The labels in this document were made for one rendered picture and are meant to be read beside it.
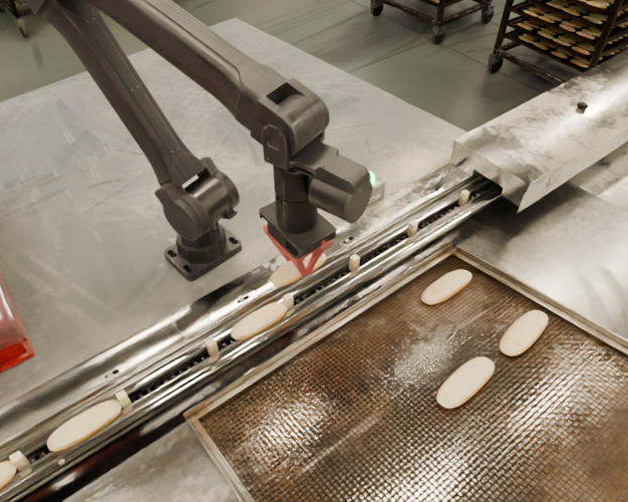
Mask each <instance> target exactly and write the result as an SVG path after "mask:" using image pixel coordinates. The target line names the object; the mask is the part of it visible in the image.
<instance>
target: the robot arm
mask: <svg viewBox="0 0 628 502"><path fill-rule="evenodd" d="M25 1H26V3H27V4H28V6H29V7H30V9H31V10H32V11H33V13H34V14H35V15H36V14H38V13H40V12H41V13H42V15H43V16H44V18H45V19H46V20H47V21H48V22H49V23H51V24H52V25H53V26H54V28H55V29H56V30H57V31H58V32H59V33H60V34H61V35H62V36H63V38H64V39H65V40H66V41H67V42H68V44H69V45H70V46H71V48H72V49H73V50H74V52H75V53H76V55H77V56H78V58H79V59H80V61H81V62H82V64H83V65H84V67H85V68H86V69H87V71H88V72H89V74H90V75H91V77H92V78H93V80H94V81H95V83H96V84H97V86H98V87H99V89H100V90H101V91H102V93H103V94H104V96H105V97H106V99H107V100H108V102H109V103H110V105H111V106H112V108H113V109H114V110H115V112H116V113H117V115H118V116H119V118H120V119H121V121H122V122H123V124H124V125H125V127H126V128H127V129H128V131H129V132H130V134H131V135H132V137H133V138H134V140H135V141H136V143H137V144H138V146H139V147H140V148H141V150H142V151H143V153H144V154H145V156H146V158H147V159H148V161H149V163H150V164H151V166H152V168H153V170H154V172H155V174H156V177H157V182H158V184H159V185H160V188H159V189H158V190H156V191H155V196H156V197H157V199H158V200H159V202H160V203H161V205H162V210H163V214H164V216H165V218H166V220H167V222H168V223H169V225H170V226H171V227H172V228H173V230H174V231H175V232H176V233H177V236H176V240H175V244H173V245H171V246H170V247H168V248H166V249H165V250H164V252H163V253H164V256H165V259H166V261H167V262H169V263H170V264H171V265H172V266H173V267H174V268H175V269H176V270H177V271H178V272H179V273H180V274H181V275H182V276H183V277H184V278H185V279H186V280H187V281H189V282H192V281H195V280H196V279H198V278H199V277H201V276H203V275H204V274H206V273H207V272H209V271H210V270H212V269H214V268H215V267H217V266H218V265H220V264H222V263H223V262H225V261H226V260H228V259H229V258H231V257H233V256H234V255H236V254H237V253H239V252H240V251H241V250H242V244H241V241H240V240H239V239H238V238H237V237H235V236H234V235H233V234H232V233H231V232H229V231H228V230H227V229H226V228H225V227H223V226H222V225H221V224H220V223H219V222H218V221H219V220H220V219H221V218H222V219H229V220H230V219H231V218H232V217H234V216H235V215H236V214H237V212H236V211H234V210H233V208H234V207H236V206H237V205H238V203H239V200H240V196H239V192H238V189H237V187H236V186H235V184H234V183H233V181H232V180H231V179H230V178H229V177H228V176H227V175H226V174H225V173H224V172H222V171H220V170H218V168H217V167H216V165H215V164H214V162H213V160H212V159H211V157H209V156H206V157H203V158H201V159H198V158H197V157H196V156H195V155H194V154H193V153H192V152H191V151H190V150H189V149H188V148H187V147H186V145H185V144H184V143H183V141H182V140H181V139H180V137H179V136H178V135H177V133H176V132H175V130H174V129H173V127H172V125H171V124H170V122H169V121H168V119H167V118H166V116H165V115H164V113H163V112H162V110H161V108H160V107H159V105H158V104H157V102H156V100H155V99H154V97H153V96H152V94H151V92H150V91H149V89H148V88H147V86H146V85H145V83H144V82H143V80H142V79H141V77H140V75H139V74H138V72H137V71H136V69H135V68H134V66H133V65H132V63H131V62H130V60H129V58H128V57H127V55H126V54H125V52H124V51H123V49H122V48H121V46H120V45H119V43H118V41H117V40H116V38H115V37H114V35H113V34H112V32H111V31H110V29H109V27H108V26H107V24H106V22H105V21H104V19H103V17H102V15H101V13H100V11H101V12H103V13H104V14H106V15H107V16H109V17H110V18H111V19H113V20H114V21H115V22H117V23H118V24H119V25H120V26H122V27H123V28H124V29H126V30H127V31H128V32H130V33H131V34H132V35H134V36H135V37H136V38H138V39H139V40H140V41H142V42H143V43H144V44H145V45H147V46H148V47H149V48H151V49H152V50H153V51H155V52H156V53H157V54H159V55H160V56H161V57H163V58H164V59H165V60H167V61H168V62H169V63H170V64H172V65H173V66H174V67H176V68H177V69H178V70H180V71H181V72H182V73H184V74H185V75H186V76H188V77H189V78H190V79H192V80H193V81H194V82H195V83H197V84H198V85H199V86H201V87H202V88H203V89H205V90H206V91H207V92H209V93H210V94H211V95H212V96H214V97H215V98H216V99H217V100H218V101H220V102H221V103H222V104H223V105H224V106H225V107H226V108H227V109H228V110H229V111H230V112H231V114H232V115H233V116H234V118H235V120H236V121H237V122H239V123H240V124H241V125H243V126H244V127H246V128H247V129H248V130H249V131H251V133H250V136H251V137H252V138H254V139H255V140H256V141H258V142H259V143H260V144H261V145H263V156H264V161H266V162H268V163H270V164H273V176H274V190H275V201H274V202H272V203H270V204H268V205H266V206H264V207H262V208H260V209H259V216H260V218H262V217H263V218H264V219H265V220H266V221H267V225H265V226H264V227H263V231H264V232H265V234H266V235H267V236H268V237H269V239H270V240H271V241H272V243H273V244H274V245H275V246H276V248H277V249H278V250H279V251H280V253H281V254H282V255H283V257H284V258H285V259H286V261H287V262H288V261H290V260H291V261H292V262H293V264H294V265H295V267H296V268H297V270H298V271H299V273H300V274H301V275H302V277H305V276H307V275H309V274H310V273H311V272H312V270H313V268H314V266H315V264H316V263H317V261H318V259H319V258H320V256H321V255H322V254H323V253H324V252H325V251H326V250H327V248H328V247H329V246H330V245H331V244H332V243H333V239H334V238H335V237H336V231H337V229H336V227H335V226H334V225H332V224H331V223H330V222H329V221H328V220H327V219H325V218H324V217H323V216H322V215H321V214H320V213H319V212H318V208H319V209H321V210H324V211H326V212H328V213H330V214H332V215H334V216H336V217H339V218H341V219H343V220H345V221H347V222H349V223H355V222H356V221H357V220H358V219H359V218H360V217H361V216H362V215H363V213H364V212H365V210H366V208H367V206H368V204H369V201H370V198H371V195H372V189H373V185H372V182H371V180H369V177H370V173H369V170H368V168H367V167H366V166H364V165H362V164H360V163H358V162H356V161H354V160H352V159H350V158H348V157H346V156H344V155H342V154H340V153H339V148H336V147H334V146H332V145H329V144H327V143H324V142H322V141H323V140H324V139H325V129H326V128H327V126H328V125H329V121H330V115H329V110H328V108H327V106H326V104H325V102H324V101H323V99H322V98H321V97H320V96H319V95H318V94H316V93H315V92H314V91H312V90H311V89H309V88H308V87H307V86H305V85H304V84H303V83H301V82H300V81H299V80H297V79H296V78H294V77H292V78H291V79H289V80H288V79H286V78H285V77H284V76H282V75H281V74H280V73H278V72H277V71H276V70H274V69H272V68H271V67H268V66H265V65H262V64H260V63H258V62H257V61H255V60H253V59H252V58H250V57H248V56H247V55H245V54H244V53H242V52H241V51H239V50H238V49H236V48H235V47H234V46H232V45H231V44H230V43H228V42H227V41H226V40H224V39H223V38H222V37H220V36H219V35H217V34H216V33H215V32H213V31H212V30H211V29H209V28H208V27H207V26H205V25H204V24H203V23H201V22H200V21H198V20H197V19H196V18H194V17H193V16H192V15H190V14H189V13H188V12H186V11H185V10H183V9H182V8H181V7H179V6H178V5H177V4H175V3H174V2H173V1H171V0H25ZM99 10H100V11H99ZM196 175H197V177H198V178H197V179H196V180H195V181H193V182H192V183H191V184H189V185H188V186H187V187H185V188H183V187H182V186H183V185H184V184H185V183H186V182H188V181H189V180H190V179H192V178H193V177H195V176H196ZM312 253H313V254H312ZM310 254H312V256H311V258H310V261H309V263H308V266H307V267H306V268H305V266H304V264H303V261H304V259H305V257H306V256H308V255H310Z"/></svg>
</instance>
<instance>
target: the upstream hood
mask: <svg viewBox="0 0 628 502"><path fill-rule="evenodd" d="M627 141H628V50H626V51H624V52H622V53H620V54H618V55H617V56H615V57H613V58H611V59H609V60H607V61H605V62H603V63H601V64H599V65H597V66H596V67H594V68H592V69H590V70H588V71H586V72H584V73H582V74H580V75H578V76H576V77H574V78H572V79H571V80H569V81H567V82H565V83H563V84H561V85H559V86H557V87H555V88H553V89H551V90H549V91H547V92H545V93H544V94H542V95H540V96H538V97H536V98H534V99H532V100H530V101H528V102H526V103H524V104H522V105H520V106H519V107H517V108H515V109H513V110H511V111H509V112H507V113H505V114H503V115H501V116H499V117H497V118H495V119H494V120H492V121H490V122H488V123H486V124H484V125H481V126H479V127H477V128H475V129H473V130H471V131H469V132H468V133H466V134H464V135H462V136H460V137H458V138H456V139H454V143H453V148H454V149H453V154H452V158H451V162H450V163H452V164H453V165H455V166H457V167H458V168H460V169H461V170H463V171H464V172H466V173H467V174H469V175H471V176H472V174H473V170H476V171H477V172H479V173H481V174H482V175H484V176H485V177H487V178H489V179H490V180H492V181H493V182H495V183H496V184H498V185H500V186H501V187H503V189H502V192H501V195H502V196H503V197H505V198H506V199H508V200H510V201H511V202H513V203H514V204H516V205H517V206H519V208H518V211H517V213H518V212H520V211H521V210H523V209H524V208H526V207H527V206H529V205H531V204H532V203H534V202H535V201H537V200H538V199H540V198H541V197H543V196H544V195H546V194H547V193H549V192H550V191H552V190H553V189H555V188H556V187H558V186H560V185H561V184H563V183H564V182H566V181H567V180H569V179H570V178H572V177H573V176H575V175H576V174H578V173H579V172H581V171H582V170H584V169H585V168H587V167H589V166H590V165H592V164H593V163H595V162H596V161H598V160H599V159H601V158H602V157H604V156H605V155H607V154H608V153H610V152H611V151H613V150H614V149H616V148H618V147H619V146H621V145H622V144H624V143H625V142H627ZM517 213H516V214H517Z"/></svg>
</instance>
